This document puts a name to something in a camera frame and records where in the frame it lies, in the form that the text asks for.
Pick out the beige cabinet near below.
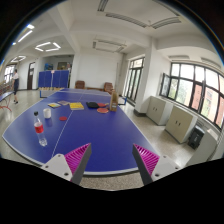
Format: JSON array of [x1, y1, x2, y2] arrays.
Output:
[[165, 106, 197, 143]]

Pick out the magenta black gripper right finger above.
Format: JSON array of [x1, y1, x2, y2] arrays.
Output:
[[132, 144, 180, 185]]

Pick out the yellow book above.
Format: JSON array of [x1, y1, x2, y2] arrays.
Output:
[[69, 102, 84, 110]]

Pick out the blue ping pong table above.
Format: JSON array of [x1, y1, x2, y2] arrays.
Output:
[[3, 89, 153, 175]]

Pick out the brown armchair right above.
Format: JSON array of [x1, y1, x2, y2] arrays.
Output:
[[104, 82, 113, 93]]

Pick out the brown armchair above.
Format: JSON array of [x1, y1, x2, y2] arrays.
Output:
[[104, 82, 113, 93], [75, 80, 85, 89]]

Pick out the red round coaster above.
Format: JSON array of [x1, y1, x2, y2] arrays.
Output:
[[59, 116, 67, 121]]

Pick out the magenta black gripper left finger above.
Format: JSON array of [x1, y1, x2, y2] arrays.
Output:
[[42, 143, 92, 185]]

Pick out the person in white shirt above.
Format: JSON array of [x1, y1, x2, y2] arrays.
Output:
[[12, 69, 19, 104]]

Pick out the clear plastic bottle red label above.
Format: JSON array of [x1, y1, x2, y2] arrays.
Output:
[[34, 111, 47, 147]]

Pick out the brown cardboard box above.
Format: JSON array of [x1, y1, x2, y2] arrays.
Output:
[[110, 91, 118, 112]]

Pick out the blue table at left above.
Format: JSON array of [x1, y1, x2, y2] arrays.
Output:
[[0, 91, 13, 111]]

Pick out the white cup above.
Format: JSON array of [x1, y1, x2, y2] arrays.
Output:
[[43, 108, 51, 119]]

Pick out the yellow blue booklet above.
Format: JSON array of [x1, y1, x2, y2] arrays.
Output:
[[48, 103, 61, 108]]

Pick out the beige cabinet far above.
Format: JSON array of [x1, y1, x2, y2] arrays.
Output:
[[146, 96, 173, 126]]

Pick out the red table tennis paddle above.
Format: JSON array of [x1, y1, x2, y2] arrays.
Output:
[[97, 108, 109, 114]]

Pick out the blue folded partition boards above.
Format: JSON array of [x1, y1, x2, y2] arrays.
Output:
[[38, 70, 69, 88]]

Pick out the beige cabinet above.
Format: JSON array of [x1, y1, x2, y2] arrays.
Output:
[[146, 96, 173, 126], [165, 106, 197, 143]]

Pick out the grey brown booklet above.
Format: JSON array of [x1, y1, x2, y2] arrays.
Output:
[[58, 100, 69, 106]]

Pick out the brown armchair left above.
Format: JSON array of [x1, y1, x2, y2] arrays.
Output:
[[75, 80, 85, 89]]

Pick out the black box on floor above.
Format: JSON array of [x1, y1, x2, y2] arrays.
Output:
[[188, 126, 205, 149]]

